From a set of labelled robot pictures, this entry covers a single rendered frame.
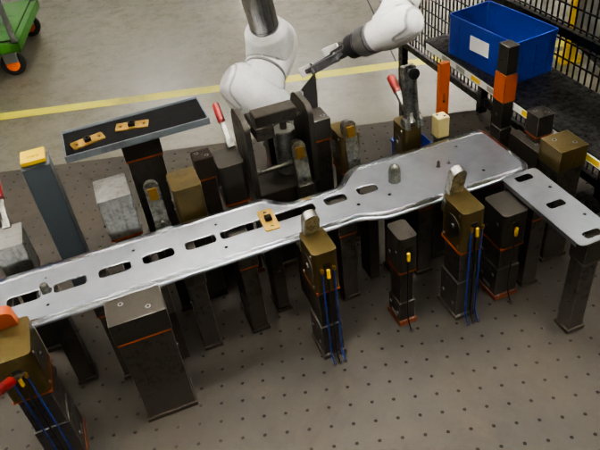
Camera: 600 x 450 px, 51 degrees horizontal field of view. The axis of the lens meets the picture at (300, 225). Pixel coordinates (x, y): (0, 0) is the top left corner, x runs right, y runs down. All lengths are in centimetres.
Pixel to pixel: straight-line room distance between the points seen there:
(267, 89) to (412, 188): 75
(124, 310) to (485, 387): 83
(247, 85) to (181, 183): 65
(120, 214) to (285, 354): 53
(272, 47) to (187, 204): 81
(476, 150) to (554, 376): 60
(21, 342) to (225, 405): 49
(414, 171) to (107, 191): 76
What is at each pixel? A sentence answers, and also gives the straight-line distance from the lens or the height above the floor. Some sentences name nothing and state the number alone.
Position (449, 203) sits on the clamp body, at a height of 104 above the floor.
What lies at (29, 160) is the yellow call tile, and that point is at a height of 116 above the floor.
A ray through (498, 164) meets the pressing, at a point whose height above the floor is 100.
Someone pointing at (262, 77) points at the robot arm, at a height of 101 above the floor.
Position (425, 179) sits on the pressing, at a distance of 164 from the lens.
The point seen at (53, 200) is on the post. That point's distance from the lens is 175.
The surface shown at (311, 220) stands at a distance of 138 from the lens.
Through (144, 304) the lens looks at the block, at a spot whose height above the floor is 103.
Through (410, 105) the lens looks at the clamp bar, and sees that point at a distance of 173.
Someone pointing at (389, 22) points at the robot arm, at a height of 127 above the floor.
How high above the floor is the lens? 195
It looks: 39 degrees down
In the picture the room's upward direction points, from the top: 8 degrees counter-clockwise
